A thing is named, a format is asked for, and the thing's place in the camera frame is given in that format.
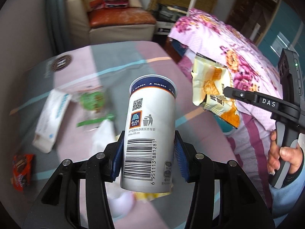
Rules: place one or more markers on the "beige sofa orange cushion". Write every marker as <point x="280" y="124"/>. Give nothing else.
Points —
<point x="108" y="25"/>

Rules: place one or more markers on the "green white snack wrapper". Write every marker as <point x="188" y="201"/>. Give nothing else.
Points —
<point x="95" y="107"/>

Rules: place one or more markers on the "blue sleeve forearm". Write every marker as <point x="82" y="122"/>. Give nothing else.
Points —
<point x="284" y="199"/>

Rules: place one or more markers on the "person right hand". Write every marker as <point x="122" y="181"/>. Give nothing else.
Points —
<point x="292" y="155"/>

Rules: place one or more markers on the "white ALDI paper cup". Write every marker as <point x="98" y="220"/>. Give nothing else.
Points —
<point x="149" y="135"/>

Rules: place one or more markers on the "orange snack bag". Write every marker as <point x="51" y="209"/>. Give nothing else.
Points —
<point x="209" y="79"/>

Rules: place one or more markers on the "teal trash bin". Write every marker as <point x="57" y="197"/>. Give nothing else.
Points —
<point x="226" y="128"/>

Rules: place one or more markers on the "pink floral quilt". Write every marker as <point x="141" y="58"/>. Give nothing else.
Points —
<point x="200" y="32"/>

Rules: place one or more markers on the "white tissue pack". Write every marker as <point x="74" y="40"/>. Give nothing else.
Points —
<point x="50" y="120"/>

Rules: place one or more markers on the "red chocolate wrapper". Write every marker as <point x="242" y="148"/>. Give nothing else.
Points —
<point x="21" y="170"/>

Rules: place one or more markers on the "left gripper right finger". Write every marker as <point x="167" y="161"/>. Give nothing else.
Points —
<point x="223" y="195"/>

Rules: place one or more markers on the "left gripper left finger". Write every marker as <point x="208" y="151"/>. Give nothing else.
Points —
<point x="58" y="203"/>

